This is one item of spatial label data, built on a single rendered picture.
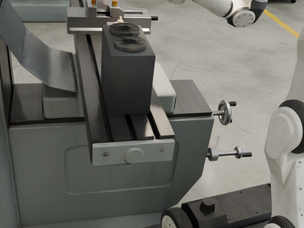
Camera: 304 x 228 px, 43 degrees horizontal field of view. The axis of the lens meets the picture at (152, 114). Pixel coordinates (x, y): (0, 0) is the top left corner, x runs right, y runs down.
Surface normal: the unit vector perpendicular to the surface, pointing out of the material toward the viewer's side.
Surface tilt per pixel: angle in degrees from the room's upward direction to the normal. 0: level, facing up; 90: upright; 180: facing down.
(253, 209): 0
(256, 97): 0
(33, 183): 90
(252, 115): 0
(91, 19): 90
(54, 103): 90
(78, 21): 90
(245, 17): 113
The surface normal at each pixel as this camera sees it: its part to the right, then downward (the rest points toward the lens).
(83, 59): 0.10, -0.83
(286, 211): -0.92, 0.13
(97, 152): 0.22, 0.55
